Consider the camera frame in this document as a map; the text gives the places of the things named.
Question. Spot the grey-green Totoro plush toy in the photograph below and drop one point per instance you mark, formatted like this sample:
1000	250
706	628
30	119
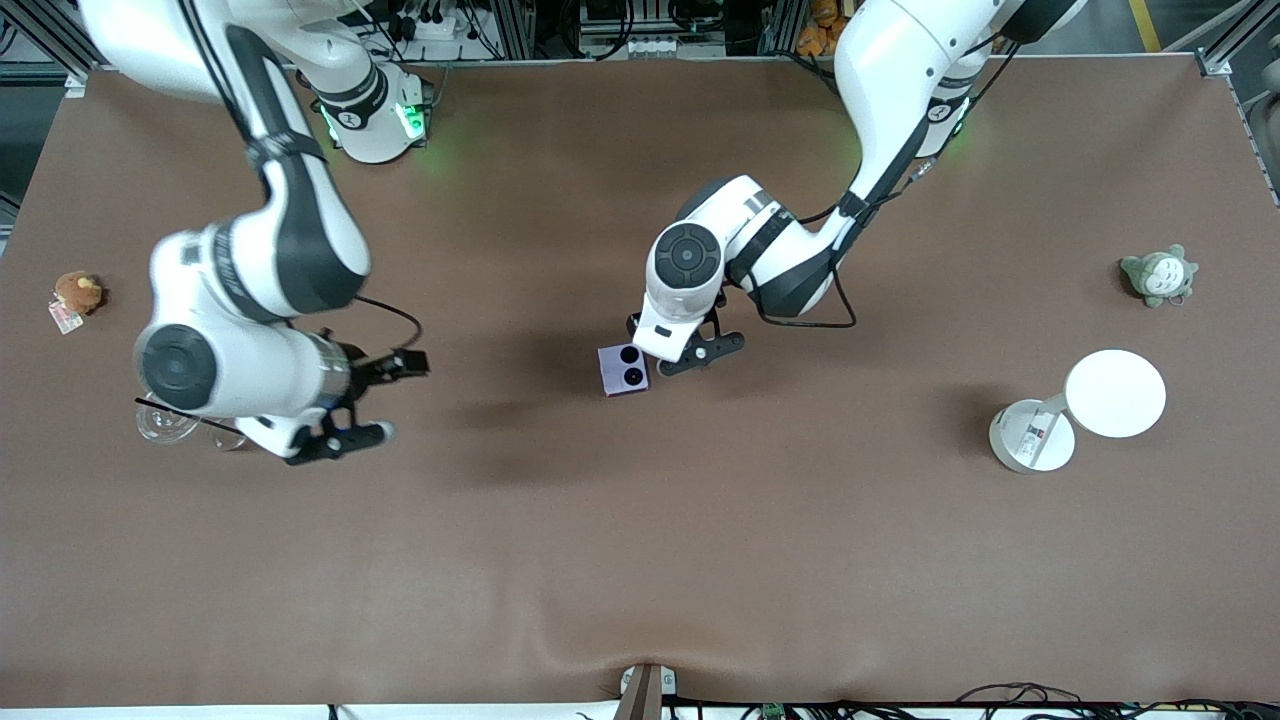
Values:
1160	275

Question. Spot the brown plush toy with tag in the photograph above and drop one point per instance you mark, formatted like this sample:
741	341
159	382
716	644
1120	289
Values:
78	292

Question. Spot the thin black rod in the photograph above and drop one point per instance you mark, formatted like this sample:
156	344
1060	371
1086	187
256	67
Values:
215	424

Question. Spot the aluminium frame profile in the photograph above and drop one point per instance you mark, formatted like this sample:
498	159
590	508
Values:
68	80
1213	64

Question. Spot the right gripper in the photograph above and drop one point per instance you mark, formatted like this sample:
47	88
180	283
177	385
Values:
366	368

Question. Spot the metal table edge bracket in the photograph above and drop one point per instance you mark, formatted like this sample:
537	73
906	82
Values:
645	690

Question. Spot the white power strip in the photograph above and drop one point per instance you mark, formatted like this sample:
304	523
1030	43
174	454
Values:
440	28

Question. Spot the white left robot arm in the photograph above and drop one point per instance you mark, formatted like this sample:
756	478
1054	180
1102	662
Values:
890	80

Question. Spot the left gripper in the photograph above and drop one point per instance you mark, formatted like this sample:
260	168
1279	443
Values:
632	323

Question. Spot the orange plush toy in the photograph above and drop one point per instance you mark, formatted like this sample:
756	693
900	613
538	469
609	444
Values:
818	30

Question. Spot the clear wine glass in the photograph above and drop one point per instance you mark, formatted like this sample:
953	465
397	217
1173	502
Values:
165	428

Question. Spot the white round desk lamp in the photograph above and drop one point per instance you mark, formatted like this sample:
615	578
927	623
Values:
1115	395

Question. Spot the purple box with black dots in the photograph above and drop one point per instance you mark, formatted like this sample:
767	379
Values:
615	380

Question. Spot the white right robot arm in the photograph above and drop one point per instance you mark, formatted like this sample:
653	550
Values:
300	230

